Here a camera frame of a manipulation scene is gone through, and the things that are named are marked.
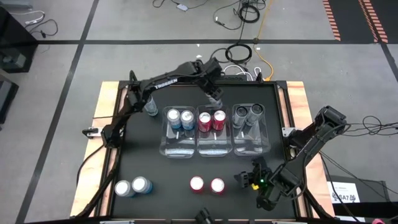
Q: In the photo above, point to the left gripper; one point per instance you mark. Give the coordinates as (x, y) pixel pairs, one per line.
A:
(213, 85)

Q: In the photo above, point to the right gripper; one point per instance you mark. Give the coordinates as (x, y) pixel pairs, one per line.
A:
(265, 185)

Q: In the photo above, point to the red soda can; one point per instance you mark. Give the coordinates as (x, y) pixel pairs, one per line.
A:
(217, 185)
(219, 121)
(196, 183)
(204, 123)

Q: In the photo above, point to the blue and white soda can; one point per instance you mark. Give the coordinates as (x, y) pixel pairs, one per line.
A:
(174, 119)
(122, 188)
(187, 121)
(140, 184)

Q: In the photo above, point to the clear plastic bin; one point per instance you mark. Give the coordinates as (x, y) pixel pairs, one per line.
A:
(178, 143)
(214, 144)
(252, 140)

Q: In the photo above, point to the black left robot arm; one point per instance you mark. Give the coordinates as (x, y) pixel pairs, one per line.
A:
(168, 83)

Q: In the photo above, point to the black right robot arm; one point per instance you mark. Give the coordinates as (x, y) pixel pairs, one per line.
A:
(306, 151)

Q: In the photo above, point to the black ribbed bar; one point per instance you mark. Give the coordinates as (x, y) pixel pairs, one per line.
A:
(236, 77)

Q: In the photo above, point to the light wooden side board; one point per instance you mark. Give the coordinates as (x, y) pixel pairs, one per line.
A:
(298, 93)
(85, 189)

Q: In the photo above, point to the white paper sign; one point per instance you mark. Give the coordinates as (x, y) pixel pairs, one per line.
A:
(342, 189)

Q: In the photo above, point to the grey power adapter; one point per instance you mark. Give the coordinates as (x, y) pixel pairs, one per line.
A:
(183, 7)

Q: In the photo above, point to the black case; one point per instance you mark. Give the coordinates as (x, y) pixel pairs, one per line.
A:
(373, 199)

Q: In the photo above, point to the pink object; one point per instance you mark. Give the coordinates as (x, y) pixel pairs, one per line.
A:
(377, 221)

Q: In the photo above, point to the black cart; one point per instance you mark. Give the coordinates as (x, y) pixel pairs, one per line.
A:
(6, 99)

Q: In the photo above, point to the black cabinet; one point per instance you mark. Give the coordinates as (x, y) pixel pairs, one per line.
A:
(12, 37)

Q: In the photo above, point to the grey flat box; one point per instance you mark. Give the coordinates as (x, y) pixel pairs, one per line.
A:
(15, 3)

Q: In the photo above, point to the black table frame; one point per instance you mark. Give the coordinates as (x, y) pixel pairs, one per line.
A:
(248, 82)

